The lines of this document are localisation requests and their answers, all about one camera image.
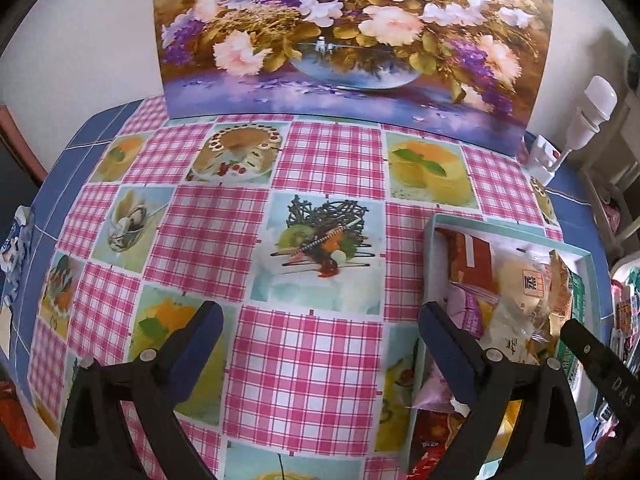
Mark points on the long orange cream snack packet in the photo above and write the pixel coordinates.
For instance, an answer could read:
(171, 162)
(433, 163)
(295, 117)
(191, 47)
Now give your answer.
(465, 255)

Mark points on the pink checkered dessert tablecloth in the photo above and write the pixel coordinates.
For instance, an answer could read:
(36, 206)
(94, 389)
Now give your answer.
(310, 360)

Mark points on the red wooden board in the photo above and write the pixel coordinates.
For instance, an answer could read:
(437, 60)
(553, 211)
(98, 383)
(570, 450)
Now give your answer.
(20, 145)

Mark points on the orange snack bag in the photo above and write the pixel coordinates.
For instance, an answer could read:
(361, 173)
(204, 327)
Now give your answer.
(15, 415)

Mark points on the white bulb lamp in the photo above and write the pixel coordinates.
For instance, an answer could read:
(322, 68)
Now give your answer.
(597, 97)

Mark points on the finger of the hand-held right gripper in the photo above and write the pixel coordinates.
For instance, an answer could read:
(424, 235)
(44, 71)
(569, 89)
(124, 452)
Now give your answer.
(585, 347)

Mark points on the pink snack packet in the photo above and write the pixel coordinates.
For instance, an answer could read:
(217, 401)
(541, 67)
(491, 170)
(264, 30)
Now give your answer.
(472, 310)

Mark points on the round white bun packet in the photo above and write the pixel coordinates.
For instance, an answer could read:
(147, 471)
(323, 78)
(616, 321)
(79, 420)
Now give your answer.
(520, 280)

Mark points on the white box with teal rim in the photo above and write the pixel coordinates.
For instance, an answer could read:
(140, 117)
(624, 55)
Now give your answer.
(530, 242)

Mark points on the white power socket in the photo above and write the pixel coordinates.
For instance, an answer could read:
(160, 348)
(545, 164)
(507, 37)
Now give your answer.
(542, 156)

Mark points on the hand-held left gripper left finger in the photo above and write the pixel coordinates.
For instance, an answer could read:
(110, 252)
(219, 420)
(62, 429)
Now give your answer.
(197, 345)

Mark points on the blue and white tissue pack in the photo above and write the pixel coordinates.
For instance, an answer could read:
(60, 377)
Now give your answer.
(17, 240)

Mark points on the pile of colourful packets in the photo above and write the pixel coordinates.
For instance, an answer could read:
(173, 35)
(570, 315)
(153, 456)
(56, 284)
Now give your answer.
(627, 310)

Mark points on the dark green snack packet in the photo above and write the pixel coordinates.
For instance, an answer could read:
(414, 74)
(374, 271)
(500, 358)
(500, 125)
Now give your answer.
(575, 287)

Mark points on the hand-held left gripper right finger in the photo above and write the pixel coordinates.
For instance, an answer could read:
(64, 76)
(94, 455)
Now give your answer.
(445, 345)

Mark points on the flower painting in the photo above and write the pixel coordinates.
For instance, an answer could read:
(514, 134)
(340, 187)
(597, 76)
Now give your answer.
(350, 35)

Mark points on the red snack packet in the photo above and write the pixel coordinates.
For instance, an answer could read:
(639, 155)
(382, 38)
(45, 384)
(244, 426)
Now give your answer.
(435, 445)

